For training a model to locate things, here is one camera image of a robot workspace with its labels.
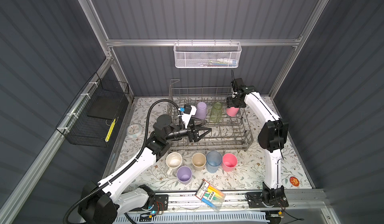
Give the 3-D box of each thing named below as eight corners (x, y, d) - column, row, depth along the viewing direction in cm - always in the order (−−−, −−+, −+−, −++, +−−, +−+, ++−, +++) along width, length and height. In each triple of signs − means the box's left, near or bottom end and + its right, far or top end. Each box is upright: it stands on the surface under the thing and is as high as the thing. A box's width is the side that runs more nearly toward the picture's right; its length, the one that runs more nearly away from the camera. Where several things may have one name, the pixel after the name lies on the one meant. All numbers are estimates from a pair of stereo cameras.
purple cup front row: (177, 184, 81) (176, 178, 73) (178, 171, 85) (177, 165, 77) (192, 184, 81) (191, 178, 73) (192, 171, 85) (191, 165, 77)
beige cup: (191, 173, 84) (191, 167, 76) (192, 160, 90) (191, 152, 81) (205, 173, 84) (206, 167, 76) (205, 160, 90) (205, 152, 81)
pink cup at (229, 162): (222, 171, 85) (224, 165, 77) (220, 159, 90) (223, 152, 82) (234, 171, 85) (238, 165, 77) (232, 159, 90) (235, 152, 82)
